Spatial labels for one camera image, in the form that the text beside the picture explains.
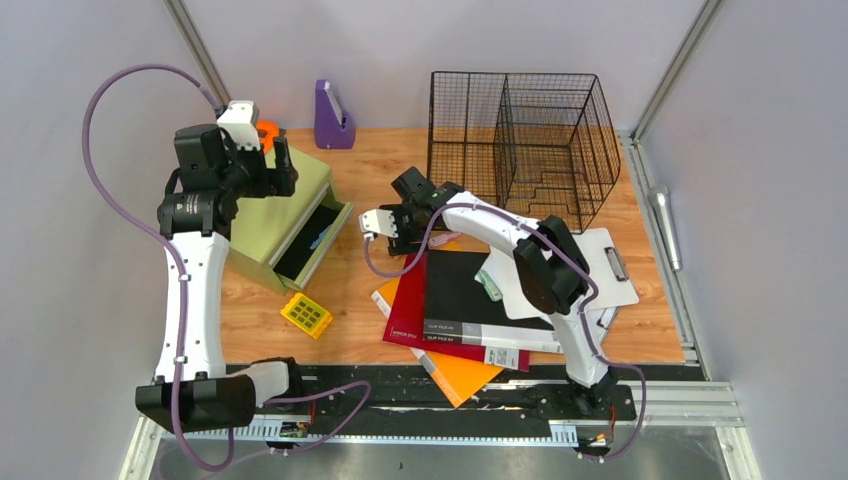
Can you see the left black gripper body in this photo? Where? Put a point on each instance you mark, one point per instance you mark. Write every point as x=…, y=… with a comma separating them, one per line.
x=261, y=180

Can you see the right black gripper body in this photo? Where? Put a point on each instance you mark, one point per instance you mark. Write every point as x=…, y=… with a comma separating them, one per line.
x=408, y=224

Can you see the pink highlighter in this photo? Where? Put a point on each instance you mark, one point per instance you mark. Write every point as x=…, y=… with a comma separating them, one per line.
x=446, y=241

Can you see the green drawer cabinet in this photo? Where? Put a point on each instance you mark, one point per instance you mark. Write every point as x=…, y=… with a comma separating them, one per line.
x=271, y=237

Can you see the blue highlighter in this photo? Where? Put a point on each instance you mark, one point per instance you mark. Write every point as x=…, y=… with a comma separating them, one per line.
x=319, y=239

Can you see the green highlighter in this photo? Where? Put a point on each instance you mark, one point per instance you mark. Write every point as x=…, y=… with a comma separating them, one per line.
x=489, y=285

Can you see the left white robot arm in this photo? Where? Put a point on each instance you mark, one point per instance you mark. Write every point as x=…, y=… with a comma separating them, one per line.
x=192, y=390

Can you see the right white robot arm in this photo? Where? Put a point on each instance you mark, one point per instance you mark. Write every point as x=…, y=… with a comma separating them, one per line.
x=537, y=263

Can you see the orange tape roll holder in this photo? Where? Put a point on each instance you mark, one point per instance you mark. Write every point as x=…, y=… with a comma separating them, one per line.
x=267, y=132

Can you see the purple tape dispenser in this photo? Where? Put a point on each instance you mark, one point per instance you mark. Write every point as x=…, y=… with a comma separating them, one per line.
x=334, y=127

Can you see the red folder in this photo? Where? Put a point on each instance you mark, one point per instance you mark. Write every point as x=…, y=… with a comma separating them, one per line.
x=405, y=326

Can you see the black clip file folder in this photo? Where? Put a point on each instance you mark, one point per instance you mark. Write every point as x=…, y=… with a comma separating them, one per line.
x=457, y=309

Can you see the yellow grid box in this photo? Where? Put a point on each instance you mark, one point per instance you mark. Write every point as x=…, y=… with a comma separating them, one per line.
x=307, y=315

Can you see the orange folder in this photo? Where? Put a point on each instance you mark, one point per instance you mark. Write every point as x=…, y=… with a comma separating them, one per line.
x=459, y=379

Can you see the papers under clipboard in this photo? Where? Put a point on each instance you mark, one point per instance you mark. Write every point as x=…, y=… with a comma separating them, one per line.
x=600, y=321

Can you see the white clipboard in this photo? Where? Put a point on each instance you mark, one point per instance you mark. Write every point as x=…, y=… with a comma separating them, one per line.
x=593, y=244

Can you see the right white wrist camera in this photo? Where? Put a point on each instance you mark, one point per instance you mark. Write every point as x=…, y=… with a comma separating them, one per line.
x=377, y=222

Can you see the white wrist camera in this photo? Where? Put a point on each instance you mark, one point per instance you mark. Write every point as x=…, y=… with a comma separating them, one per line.
x=377, y=222
x=239, y=119

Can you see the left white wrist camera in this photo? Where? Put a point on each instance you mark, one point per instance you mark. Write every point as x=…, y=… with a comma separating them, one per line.
x=239, y=119

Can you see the black wire mesh basket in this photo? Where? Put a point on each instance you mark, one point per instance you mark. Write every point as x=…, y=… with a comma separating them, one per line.
x=535, y=144

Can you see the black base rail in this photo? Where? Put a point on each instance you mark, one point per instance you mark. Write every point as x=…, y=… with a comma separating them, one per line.
x=406, y=402

